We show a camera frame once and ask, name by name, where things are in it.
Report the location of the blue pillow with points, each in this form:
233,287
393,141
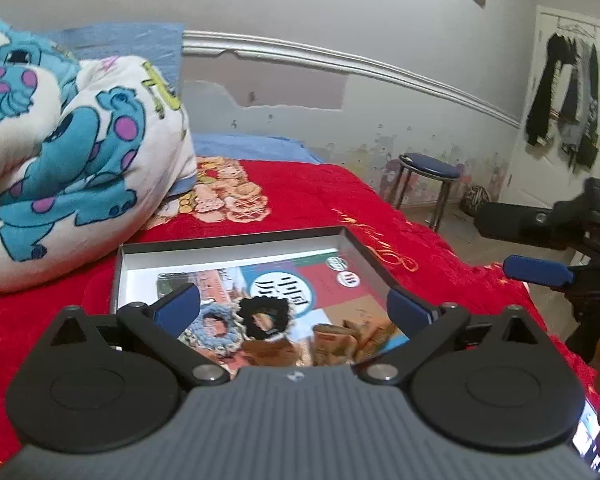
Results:
130,45

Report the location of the black hanging garment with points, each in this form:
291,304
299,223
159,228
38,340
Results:
545,85

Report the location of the smartphone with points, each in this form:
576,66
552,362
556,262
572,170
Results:
587,435

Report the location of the black fuzzy scrunchie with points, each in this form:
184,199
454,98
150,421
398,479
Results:
280,310

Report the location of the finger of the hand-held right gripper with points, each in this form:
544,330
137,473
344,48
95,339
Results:
520,222
535,269

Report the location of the striped ball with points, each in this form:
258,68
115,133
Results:
476,201

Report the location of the grey hanging garment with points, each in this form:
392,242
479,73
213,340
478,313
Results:
577,125

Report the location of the dark hanging garment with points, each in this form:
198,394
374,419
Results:
590,135

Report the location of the blue fuzzy scrunchie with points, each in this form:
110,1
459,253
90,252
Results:
230,342

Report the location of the round metal stool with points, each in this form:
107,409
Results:
427,165

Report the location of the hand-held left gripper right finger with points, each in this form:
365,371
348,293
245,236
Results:
407,307

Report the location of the picture book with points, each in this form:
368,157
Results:
135,270

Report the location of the white cartoon monster blanket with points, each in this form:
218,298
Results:
80,160

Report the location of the brown snack packet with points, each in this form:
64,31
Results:
380,335
275,352

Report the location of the white door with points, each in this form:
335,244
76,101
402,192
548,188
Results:
535,170

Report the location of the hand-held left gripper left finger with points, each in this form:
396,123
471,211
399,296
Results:
177,307

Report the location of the red embroidered blanket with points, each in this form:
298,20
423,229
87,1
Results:
305,195

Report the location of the blue bedsheet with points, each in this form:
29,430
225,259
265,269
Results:
255,145

